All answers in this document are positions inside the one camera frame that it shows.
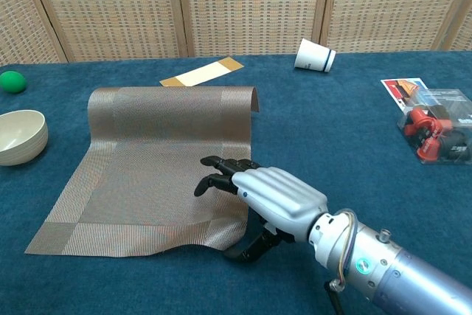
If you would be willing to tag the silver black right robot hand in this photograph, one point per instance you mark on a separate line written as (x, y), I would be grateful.
(280, 197)

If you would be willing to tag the brown woven placemat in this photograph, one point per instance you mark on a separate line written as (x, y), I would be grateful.
(147, 167)

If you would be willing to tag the beige round bowl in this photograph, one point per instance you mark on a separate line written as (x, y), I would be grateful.
(22, 141)

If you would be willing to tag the blue table cloth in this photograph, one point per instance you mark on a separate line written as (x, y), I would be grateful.
(332, 138)

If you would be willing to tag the white paper cup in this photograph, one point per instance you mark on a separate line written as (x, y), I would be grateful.
(311, 55)

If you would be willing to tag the tan bookmark with white tassel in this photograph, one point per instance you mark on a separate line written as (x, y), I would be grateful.
(201, 73)

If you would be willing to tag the colourful picture card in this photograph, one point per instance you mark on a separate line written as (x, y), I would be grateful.
(400, 88)

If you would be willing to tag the clear box with red parts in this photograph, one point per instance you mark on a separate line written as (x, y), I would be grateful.
(435, 127)

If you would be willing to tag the woven wooden folding screen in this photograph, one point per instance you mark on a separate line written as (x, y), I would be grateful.
(250, 5)

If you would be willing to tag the green ball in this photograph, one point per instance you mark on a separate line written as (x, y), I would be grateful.
(12, 82)

